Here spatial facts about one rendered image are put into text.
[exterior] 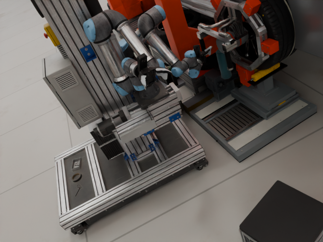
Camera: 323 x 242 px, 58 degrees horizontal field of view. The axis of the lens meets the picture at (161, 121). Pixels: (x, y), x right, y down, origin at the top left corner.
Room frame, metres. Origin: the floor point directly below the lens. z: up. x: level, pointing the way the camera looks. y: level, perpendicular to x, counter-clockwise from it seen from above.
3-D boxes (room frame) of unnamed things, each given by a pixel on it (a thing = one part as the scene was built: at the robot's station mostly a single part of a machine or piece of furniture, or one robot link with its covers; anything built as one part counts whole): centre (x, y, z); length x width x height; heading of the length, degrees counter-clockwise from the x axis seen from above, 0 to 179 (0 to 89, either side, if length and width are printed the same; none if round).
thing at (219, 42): (1.95, -0.74, 0.85); 0.21 x 0.14 x 0.14; 101
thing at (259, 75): (1.86, -0.93, 0.51); 0.29 x 0.06 x 0.06; 101
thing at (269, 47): (1.65, -0.87, 0.85); 0.09 x 0.08 x 0.07; 11
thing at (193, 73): (1.83, -0.37, 0.81); 0.11 x 0.08 x 0.09; 146
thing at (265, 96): (1.99, -0.97, 0.32); 0.40 x 0.30 x 0.28; 11
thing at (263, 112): (2.04, -0.96, 0.13); 0.50 x 0.36 x 0.10; 11
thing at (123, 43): (2.28, 0.03, 0.98); 0.13 x 0.12 x 0.14; 120
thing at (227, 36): (1.84, -0.71, 1.03); 0.19 x 0.18 x 0.11; 101
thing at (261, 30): (1.96, -0.81, 0.85); 0.54 x 0.07 x 0.54; 11
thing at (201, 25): (2.04, -0.67, 1.03); 0.19 x 0.18 x 0.11; 101
